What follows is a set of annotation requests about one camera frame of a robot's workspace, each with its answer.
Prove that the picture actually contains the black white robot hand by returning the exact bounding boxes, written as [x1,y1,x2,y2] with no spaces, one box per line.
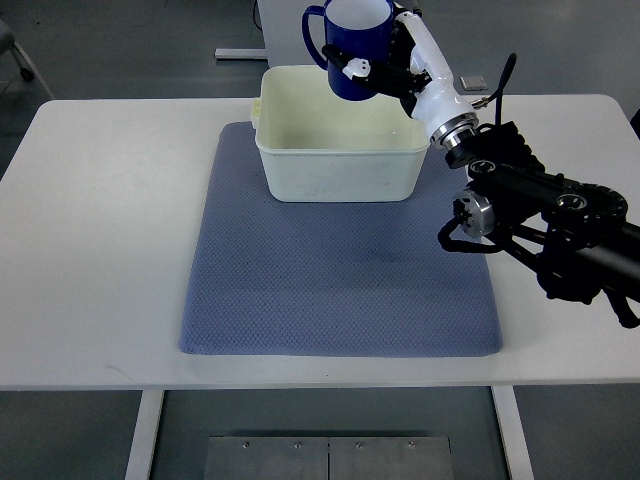
[321,1,478,150]

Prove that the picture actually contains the blue mug white inside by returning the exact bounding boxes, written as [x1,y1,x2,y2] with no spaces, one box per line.
[301,1,393,101]

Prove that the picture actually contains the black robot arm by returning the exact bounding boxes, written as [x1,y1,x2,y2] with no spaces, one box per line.
[438,122,639,329]

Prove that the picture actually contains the white plastic box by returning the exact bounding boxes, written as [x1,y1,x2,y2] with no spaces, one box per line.
[251,65,429,202]

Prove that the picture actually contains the grey floor socket plate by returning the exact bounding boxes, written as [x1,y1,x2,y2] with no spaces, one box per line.
[459,75,488,92]

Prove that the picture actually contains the blue textured mat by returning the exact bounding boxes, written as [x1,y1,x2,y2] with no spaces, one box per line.
[179,123,502,358]

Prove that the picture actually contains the office chair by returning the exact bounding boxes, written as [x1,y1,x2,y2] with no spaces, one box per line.
[0,20,56,100]

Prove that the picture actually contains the grey metal floor plate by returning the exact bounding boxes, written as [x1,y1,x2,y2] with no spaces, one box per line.
[204,436,454,479]

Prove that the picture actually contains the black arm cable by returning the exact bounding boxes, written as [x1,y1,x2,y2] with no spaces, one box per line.
[472,52,518,132]

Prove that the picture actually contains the white pedestal stand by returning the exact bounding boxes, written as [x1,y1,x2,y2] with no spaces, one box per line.
[215,0,331,67]

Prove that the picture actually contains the white table frame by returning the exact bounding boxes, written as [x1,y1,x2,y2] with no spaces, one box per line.
[125,386,534,479]

